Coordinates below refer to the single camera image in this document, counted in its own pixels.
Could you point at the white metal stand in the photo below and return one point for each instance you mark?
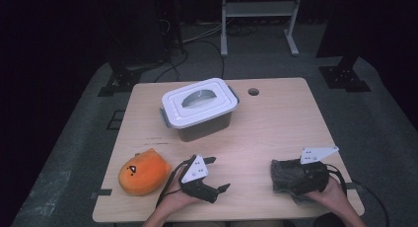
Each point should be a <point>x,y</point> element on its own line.
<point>259,8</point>

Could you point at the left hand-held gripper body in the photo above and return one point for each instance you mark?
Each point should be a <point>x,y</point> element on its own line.
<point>197,171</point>

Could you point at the black equipment rack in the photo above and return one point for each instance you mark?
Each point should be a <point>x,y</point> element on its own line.
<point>167,23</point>

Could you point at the person's legs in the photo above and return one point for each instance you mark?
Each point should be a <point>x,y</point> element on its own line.
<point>197,224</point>

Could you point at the orange plush toy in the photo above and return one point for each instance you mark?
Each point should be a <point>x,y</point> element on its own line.
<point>144,172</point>

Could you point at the person's left hand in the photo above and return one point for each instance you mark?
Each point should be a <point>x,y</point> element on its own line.
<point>174,202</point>

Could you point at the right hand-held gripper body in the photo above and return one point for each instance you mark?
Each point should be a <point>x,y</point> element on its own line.
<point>312,177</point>

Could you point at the clear grey storage box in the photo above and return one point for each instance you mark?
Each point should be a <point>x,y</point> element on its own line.
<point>203,131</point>

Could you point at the black tape strip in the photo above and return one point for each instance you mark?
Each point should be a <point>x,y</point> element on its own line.
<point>103,192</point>
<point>356,187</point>

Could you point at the grey fuzzy cloth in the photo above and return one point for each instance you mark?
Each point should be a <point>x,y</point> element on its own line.
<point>282,174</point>

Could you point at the black stand base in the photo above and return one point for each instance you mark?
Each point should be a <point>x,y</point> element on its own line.
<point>123,79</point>
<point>343,79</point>

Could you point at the person's right hand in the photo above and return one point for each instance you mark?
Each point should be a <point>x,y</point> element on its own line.
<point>332,197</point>

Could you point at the white storage box lid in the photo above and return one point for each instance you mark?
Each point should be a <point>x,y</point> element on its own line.
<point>197,116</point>

